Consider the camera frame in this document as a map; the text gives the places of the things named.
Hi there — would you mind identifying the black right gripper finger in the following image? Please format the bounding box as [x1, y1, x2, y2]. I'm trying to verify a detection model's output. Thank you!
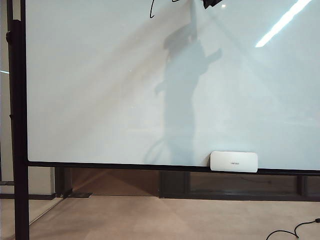
[201, 0, 225, 10]

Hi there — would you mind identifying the white rectangular board eraser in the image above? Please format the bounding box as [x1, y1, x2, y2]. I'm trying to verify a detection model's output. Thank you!
[209, 150, 259, 174]

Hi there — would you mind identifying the white glass whiteboard black frame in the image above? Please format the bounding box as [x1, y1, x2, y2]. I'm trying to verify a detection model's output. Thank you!
[24, 0, 320, 175]

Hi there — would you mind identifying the dark wooden wall panel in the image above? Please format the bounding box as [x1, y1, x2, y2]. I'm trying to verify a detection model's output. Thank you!
[54, 166, 320, 201]

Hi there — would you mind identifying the black whiteboard stand post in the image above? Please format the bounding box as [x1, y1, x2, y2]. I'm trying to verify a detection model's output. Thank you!
[6, 0, 30, 240]

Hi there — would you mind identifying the dark floor cable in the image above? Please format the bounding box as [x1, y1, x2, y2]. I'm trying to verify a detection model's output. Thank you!
[265, 217, 320, 240]

